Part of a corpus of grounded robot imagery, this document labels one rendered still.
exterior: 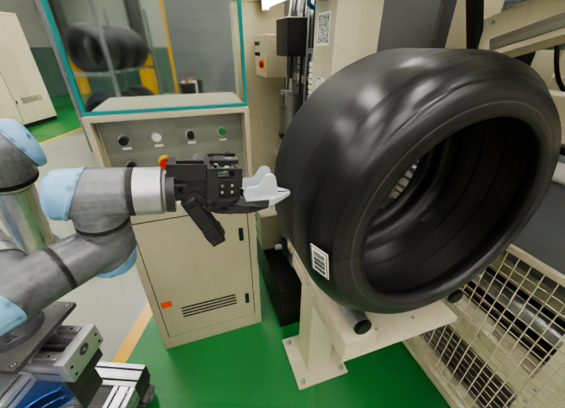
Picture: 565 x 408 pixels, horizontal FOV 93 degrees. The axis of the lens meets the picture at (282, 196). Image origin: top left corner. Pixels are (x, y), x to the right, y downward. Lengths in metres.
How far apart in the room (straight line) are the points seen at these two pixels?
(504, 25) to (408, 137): 0.56
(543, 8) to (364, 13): 0.37
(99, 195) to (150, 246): 0.87
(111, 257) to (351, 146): 0.41
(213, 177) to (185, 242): 0.89
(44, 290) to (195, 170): 0.25
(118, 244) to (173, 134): 0.68
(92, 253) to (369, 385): 1.45
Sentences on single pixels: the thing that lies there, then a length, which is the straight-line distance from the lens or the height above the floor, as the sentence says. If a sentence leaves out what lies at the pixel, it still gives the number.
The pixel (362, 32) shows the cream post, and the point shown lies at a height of 1.50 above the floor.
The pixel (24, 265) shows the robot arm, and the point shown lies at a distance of 0.50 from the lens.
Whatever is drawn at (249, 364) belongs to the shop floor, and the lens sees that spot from 1.68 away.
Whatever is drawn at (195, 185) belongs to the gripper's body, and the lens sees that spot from 0.45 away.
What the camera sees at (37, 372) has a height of 0.63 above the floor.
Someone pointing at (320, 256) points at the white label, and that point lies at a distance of 0.47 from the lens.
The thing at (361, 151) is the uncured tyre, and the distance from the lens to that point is 0.41.
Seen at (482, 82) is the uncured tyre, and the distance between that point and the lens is 0.50.
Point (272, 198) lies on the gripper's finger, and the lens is 0.47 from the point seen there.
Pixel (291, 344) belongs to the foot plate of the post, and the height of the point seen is 0.01.
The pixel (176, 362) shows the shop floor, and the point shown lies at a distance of 1.77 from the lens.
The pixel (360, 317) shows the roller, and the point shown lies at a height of 0.92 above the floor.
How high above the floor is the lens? 1.48
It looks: 30 degrees down
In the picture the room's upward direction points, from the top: straight up
